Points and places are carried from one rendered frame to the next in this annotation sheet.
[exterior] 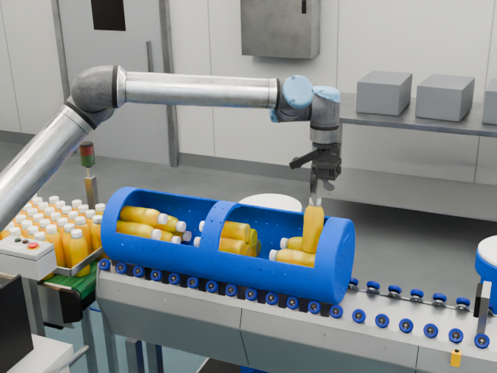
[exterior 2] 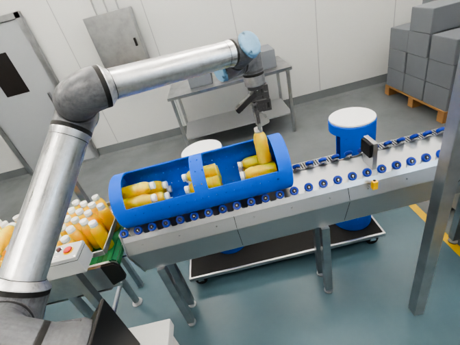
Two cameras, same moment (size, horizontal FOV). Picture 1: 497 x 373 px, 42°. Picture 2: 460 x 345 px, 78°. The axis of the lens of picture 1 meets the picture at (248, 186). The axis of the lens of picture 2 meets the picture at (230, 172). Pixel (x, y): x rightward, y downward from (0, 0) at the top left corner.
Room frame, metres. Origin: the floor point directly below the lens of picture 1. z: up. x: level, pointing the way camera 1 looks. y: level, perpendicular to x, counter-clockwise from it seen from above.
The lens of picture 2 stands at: (0.87, 0.40, 1.88)
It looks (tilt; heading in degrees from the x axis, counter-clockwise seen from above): 33 degrees down; 339
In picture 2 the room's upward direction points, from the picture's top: 15 degrees counter-clockwise
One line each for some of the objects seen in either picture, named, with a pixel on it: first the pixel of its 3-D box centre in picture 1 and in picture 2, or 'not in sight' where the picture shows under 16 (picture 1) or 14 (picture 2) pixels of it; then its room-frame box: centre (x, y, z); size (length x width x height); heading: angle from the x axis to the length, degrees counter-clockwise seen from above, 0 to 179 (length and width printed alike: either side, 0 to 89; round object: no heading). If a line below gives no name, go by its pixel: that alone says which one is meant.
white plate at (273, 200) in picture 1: (268, 207); (201, 150); (2.49, -0.08, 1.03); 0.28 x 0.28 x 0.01
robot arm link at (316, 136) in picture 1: (324, 134); (254, 80); (1.93, -0.24, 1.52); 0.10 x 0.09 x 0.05; 156
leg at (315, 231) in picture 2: not in sight; (318, 244); (1.89, -0.48, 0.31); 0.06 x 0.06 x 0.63; 67
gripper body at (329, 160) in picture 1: (325, 159); (259, 98); (1.92, -0.25, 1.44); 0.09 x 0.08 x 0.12; 66
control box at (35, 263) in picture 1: (24, 257); (63, 260); (2.06, 0.81, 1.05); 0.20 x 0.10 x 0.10; 67
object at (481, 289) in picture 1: (481, 310); (368, 152); (1.72, -0.72, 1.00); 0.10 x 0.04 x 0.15; 157
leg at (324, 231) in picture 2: not in sight; (326, 261); (1.77, -0.43, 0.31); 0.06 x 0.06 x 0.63; 67
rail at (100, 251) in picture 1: (103, 249); (114, 223); (2.28, 0.58, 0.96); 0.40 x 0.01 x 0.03; 157
